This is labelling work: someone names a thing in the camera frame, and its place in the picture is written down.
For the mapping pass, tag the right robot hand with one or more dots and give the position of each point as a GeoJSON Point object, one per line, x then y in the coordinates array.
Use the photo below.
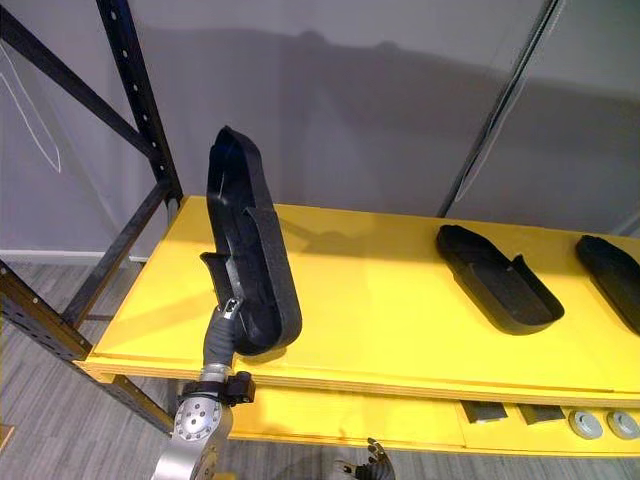
{"type": "Point", "coordinates": [372, 462]}

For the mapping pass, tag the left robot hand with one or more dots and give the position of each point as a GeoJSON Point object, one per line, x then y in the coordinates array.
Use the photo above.
{"type": "Point", "coordinates": [219, 345]}

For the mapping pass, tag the black plastic housing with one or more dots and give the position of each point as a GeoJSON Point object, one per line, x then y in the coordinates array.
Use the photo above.
{"type": "Point", "coordinates": [270, 250]}
{"type": "Point", "coordinates": [500, 285]}
{"type": "Point", "coordinates": [615, 270]}

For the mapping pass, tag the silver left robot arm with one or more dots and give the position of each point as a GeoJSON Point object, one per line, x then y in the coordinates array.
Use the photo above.
{"type": "Point", "coordinates": [195, 430]}

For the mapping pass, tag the yellow shelf board with cutouts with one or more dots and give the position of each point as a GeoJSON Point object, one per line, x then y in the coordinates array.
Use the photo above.
{"type": "Point", "coordinates": [350, 415]}

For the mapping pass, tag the black wrist clamp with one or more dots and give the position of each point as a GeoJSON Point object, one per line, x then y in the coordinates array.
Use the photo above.
{"type": "Point", "coordinates": [240, 390]}

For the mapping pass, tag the black rack diagonal brace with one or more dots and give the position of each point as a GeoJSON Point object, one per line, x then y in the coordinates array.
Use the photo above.
{"type": "Point", "coordinates": [115, 255]}
{"type": "Point", "coordinates": [75, 82]}

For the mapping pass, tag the silver round disc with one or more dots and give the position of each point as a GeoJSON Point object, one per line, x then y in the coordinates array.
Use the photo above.
{"type": "Point", "coordinates": [622, 425]}
{"type": "Point", "coordinates": [586, 424]}

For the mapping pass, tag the black perforated rack upright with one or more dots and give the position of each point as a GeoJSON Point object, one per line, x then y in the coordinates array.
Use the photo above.
{"type": "Point", "coordinates": [140, 100]}

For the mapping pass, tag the dark perforated rack post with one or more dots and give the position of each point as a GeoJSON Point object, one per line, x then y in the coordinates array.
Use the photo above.
{"type": "Point", "coordinates": [40, 320]}

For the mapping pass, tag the grey metal rack post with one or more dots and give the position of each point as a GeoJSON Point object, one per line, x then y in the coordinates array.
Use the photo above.
{"type": "Point", "coordinates": [500, 105]}

